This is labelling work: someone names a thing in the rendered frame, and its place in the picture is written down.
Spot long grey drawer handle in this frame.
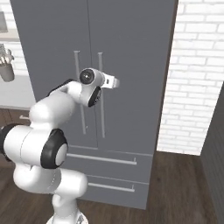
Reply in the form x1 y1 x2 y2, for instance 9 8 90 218
66 153 137 166

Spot grey utensil pot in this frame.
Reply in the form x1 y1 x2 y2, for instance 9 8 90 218
0 62 16 83

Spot brown wooden cupboard run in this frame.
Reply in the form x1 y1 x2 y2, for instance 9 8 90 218
0 107 32 127

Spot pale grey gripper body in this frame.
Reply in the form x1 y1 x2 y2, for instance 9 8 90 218
111 77 121 89

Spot grey fridge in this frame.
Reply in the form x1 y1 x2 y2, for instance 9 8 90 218
10 0 179 211

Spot grey fridge door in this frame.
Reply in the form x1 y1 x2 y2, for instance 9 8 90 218
87 0 177 156
10 0 99 150

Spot dark grey panelled counter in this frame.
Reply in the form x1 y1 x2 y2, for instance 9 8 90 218
200 82 224 224

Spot grey fridge door handle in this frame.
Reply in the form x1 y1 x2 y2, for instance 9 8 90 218
97 52 106 139
73 50 88 136

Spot pale wall shelf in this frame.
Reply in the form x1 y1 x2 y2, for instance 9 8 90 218
0 31 21 43

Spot grey kitchen utensils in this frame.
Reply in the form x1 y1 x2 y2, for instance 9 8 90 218
0 43 15 67

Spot grey fridge drawer front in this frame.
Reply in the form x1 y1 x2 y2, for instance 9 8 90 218
76 174 151 211
66 145 154 186

